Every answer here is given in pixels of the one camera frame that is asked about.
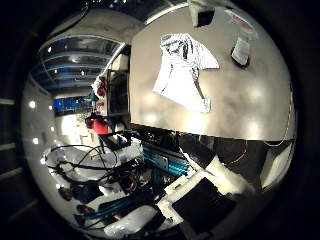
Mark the black cable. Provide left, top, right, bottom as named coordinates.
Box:
left=46, top=143, right=119, bottom=174

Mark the person in dark jacket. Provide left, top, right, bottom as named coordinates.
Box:
left=58, top=181, right=104, bottom=205

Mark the white striped cloth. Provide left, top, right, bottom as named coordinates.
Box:
left=152, top=32, right=220, bottom=114

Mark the person in red shirt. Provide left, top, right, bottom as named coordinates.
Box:
left=84, top=113, right=113, bottom=136

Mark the blue lit wall screen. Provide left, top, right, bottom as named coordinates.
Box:
left=53, top=96, right=94, bottom=116

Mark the teal cable bundle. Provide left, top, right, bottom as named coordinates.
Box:
left=143, top=149, right=191, bottom=178

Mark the clear plastic bag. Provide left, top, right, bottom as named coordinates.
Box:
left=223, top=9, right=260, bottom=69

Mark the white desk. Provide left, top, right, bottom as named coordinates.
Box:
left=44, top=138, right=144, bottom=188

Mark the white plastic bag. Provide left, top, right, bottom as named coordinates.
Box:
left=112, top=204, right=158, bottom=238

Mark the black shelf rack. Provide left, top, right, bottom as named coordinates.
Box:
left=106, top=44, right=132, bottom=118

